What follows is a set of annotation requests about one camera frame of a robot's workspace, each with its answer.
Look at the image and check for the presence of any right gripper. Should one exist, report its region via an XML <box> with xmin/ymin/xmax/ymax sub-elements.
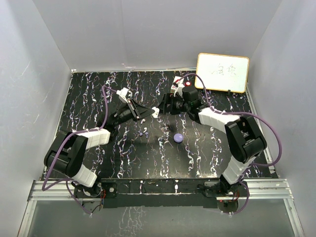
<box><xmin>155</xmin><ymin>93</ymin><xmax>190</xmax><ymax>116</ymax></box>

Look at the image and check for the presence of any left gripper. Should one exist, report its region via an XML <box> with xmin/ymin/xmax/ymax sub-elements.
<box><xmin>113</xmin><ymin>99</ymin><xmax>156</xmax><ymax>127</ymax></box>

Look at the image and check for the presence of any white earbud charging case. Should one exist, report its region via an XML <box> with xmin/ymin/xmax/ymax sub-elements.
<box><xmin>151</xmin><ymin>107</ymin><xmax>159</xmax><ymax>119</ymax></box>

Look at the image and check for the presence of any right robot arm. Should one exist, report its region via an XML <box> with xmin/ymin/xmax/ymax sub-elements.
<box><xmin>158</xmin><ymin>86</ymin><xmax>267</xmax><ymax>196</ymax></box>

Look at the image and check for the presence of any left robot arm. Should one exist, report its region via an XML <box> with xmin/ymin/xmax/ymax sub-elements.
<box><xmin>44</xmin><ymin>99</ymin><xmax>157</xmax><ymax>197</ymax></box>

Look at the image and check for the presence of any white green box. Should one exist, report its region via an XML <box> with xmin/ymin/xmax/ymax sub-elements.
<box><xmin>170</xmin><ymin>76</ymin><xmax>184</xmax><ymax>94</ymax></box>

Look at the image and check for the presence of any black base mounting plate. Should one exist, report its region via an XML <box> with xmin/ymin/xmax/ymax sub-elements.
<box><xmin>74</xmin><ymin>178</ymin><xmax>250</xmax><ymax>211</ymax></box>

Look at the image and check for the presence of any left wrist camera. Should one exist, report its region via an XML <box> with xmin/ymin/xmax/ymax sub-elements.
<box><xmin>116</xmin><ymin>87</ymin><xmax>130</xmax><ymax>104</ymax></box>

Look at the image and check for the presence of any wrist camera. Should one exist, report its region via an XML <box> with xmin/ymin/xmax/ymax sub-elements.
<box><xmin>173</xmin><ymin>81</ymin><xmax>185</xmax><ymax>97</ymax></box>
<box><xmin>116</xmin><ymin>87</ymin><xmax>130</xmax><ymax>104</ymax></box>

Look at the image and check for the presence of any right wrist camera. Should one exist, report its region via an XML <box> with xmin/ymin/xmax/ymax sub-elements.
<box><xmin>173</xmin><ymin>81</ymin><xmax>185</xmax><ymax>97</ymax></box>

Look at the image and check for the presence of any white whiteboard yellow frame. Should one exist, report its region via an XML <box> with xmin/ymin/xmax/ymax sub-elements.
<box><xmin>195</xmin><ymin>53</ymin><xmax>250</xmax><ymax>93</ymax></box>

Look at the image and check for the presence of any aluminium frame rail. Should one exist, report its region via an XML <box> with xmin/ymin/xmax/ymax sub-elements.
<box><xmin>17</xmin><ymin>178</ymin><xmax>304</xmax><ymax>237</ymax></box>

